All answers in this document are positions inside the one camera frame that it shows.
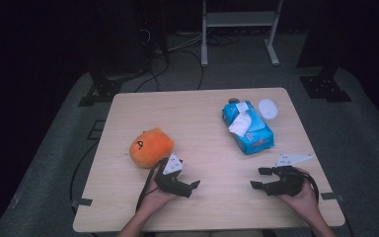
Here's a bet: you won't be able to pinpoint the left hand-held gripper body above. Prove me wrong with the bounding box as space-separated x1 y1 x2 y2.
153 152 190 196

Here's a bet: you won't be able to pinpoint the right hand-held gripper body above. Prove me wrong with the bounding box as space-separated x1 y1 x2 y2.
265 153 314 198

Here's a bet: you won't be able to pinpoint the blue wet wipe pack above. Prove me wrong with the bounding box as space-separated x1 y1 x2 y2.
221 100 275 156

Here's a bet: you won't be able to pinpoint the orange plush toy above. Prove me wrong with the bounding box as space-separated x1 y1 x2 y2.
128 127 176 170

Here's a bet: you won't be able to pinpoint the white wet wipe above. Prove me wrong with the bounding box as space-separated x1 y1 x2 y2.
227 111 253 138

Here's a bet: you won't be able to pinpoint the person's left hand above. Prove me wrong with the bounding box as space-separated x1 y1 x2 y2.
137 165 179 215

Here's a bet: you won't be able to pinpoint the person's right hand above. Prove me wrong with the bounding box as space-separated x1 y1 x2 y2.
277 167 321 220

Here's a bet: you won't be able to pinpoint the black tape strip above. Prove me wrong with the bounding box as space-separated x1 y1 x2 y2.
320 192 345 202
70 197 94 208

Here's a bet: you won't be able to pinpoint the white round lid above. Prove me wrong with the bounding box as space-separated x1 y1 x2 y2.
258 98 280 120

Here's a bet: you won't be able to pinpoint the black stand base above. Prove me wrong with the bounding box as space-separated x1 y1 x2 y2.
299 65 353 103
78 63 146 108

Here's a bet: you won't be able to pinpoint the white metal stand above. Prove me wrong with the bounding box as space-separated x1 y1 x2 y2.
200 0 284 68

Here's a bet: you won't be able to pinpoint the right hand-held gripper cable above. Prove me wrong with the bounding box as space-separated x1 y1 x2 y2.
304 171 321 202

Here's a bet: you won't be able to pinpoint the hand-held gripper cable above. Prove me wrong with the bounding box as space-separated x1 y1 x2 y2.
135 157 169 213
304 171 321 202

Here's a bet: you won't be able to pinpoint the left hand-held gripper cable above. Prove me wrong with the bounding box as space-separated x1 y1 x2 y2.
135 157 169 213

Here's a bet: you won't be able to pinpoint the thin black floor cable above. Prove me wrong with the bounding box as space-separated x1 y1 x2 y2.
68 141 101 211

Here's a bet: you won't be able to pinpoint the white floor cables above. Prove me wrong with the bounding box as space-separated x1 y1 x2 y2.
169 31 205 53

